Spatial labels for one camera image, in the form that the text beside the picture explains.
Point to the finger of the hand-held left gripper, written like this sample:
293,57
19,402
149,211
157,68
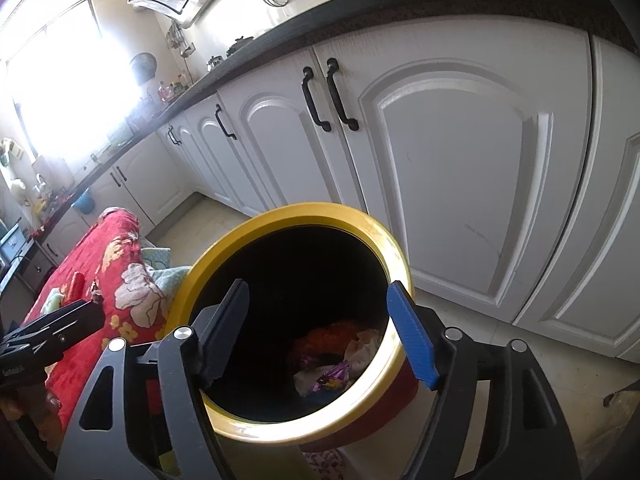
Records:
70,340
75,316

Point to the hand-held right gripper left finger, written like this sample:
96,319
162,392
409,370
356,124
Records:
220,330

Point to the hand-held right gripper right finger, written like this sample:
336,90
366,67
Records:
412,335

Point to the red can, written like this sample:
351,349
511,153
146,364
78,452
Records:
77,286

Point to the brown snack bar wrapper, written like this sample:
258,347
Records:
97,292

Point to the white paper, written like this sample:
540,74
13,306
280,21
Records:
367,347

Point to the yellow-rimmed waste bin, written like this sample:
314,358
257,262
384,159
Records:
210,260

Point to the purple candy wrapper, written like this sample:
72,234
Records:
332,375

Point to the blue wrapper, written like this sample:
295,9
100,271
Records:
322,400

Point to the person's left hand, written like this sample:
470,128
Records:
54,403

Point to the red floral blanket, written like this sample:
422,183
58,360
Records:
100,260

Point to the teal patterned sheet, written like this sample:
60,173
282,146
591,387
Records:
167,275

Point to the blue hanging basket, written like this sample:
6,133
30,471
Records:
84,202

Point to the kitchen window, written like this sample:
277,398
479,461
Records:
55,80

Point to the group of condiment bottles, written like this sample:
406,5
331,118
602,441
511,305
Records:
175,87

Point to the steel teapot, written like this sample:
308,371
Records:
215,63

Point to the black pot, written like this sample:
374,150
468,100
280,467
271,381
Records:
240,46

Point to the small hanging utensils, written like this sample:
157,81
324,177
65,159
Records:
176,37

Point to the black countertop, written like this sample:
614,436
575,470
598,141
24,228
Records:
350,15

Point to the small wall fan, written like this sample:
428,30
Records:
143,67

